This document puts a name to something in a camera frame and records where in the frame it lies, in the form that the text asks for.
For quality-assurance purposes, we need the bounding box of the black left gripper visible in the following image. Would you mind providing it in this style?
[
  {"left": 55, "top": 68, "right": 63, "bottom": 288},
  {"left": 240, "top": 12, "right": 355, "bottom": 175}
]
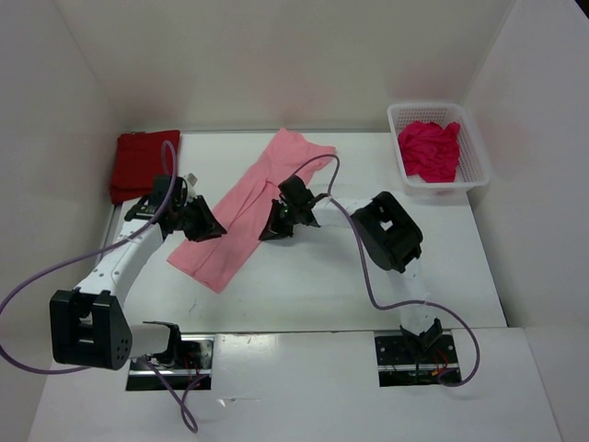
[{"left": 172, "top": 194, "right": 226, "bottom": 243}]

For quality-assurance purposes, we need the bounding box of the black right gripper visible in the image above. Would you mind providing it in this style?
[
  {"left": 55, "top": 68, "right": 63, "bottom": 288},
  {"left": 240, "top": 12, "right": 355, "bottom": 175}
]
[{"left": 261, "top": 198, "right": 302, "bottom": 240}]

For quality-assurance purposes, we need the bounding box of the pink t shirt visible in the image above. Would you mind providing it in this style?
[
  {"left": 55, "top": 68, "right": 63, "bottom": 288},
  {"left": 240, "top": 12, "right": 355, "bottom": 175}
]
[{"left": 167, "top": 129, "right": 336, "bottom": 294}]

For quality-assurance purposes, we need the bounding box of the dark red t shirt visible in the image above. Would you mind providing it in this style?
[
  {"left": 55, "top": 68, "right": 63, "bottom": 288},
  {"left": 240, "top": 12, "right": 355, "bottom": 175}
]
[{"left": 109, "top": 130, "right": 180, "bottom": 205}]

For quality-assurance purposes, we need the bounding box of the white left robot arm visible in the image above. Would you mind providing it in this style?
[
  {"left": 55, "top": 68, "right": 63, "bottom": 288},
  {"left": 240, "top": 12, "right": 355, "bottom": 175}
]
[{"left": 50, "top": 174, "right": 226, "bottom": 370}]

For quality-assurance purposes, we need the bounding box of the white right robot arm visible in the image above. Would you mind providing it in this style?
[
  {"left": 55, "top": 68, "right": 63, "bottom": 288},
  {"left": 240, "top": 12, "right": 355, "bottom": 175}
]
[{"left": 259, "top": 175, "right": 443, "bottom": 362}]

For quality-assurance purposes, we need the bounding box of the magenta t shirt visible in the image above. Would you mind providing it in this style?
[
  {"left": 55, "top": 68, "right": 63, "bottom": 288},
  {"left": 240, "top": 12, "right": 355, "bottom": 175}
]
[{"left": 398, "top": 121, "right": 461, "bottom": 183}]

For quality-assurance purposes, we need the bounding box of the white plastic laundry basket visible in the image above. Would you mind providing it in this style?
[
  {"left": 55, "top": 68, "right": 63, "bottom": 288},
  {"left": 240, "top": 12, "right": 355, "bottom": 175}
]
[{"left": 387, "top": 101, "right": 491, "bottom": 195}]

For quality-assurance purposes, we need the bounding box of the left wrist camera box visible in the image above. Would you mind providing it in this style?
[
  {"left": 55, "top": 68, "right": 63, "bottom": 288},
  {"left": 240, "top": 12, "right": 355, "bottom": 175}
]
[{"left": 181, "top": 173, "right": 198, "bottom": 203}]

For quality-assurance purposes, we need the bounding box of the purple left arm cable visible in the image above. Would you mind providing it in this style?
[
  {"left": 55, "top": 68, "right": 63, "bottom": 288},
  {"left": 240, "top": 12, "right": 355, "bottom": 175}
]
[{"left": 0, "top": 140, "right": 213, "bottom": 434}]

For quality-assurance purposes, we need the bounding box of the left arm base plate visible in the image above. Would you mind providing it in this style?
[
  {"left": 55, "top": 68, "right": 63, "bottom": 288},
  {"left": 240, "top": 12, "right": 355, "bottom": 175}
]
[{"left": 125, "top": 333, "right": 215, "bottom": 392}]

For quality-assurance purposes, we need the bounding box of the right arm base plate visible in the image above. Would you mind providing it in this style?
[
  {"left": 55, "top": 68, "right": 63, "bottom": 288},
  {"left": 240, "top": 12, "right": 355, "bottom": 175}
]
[{"left": 374, "top": 332, "right": 462, "bottom": 388}]

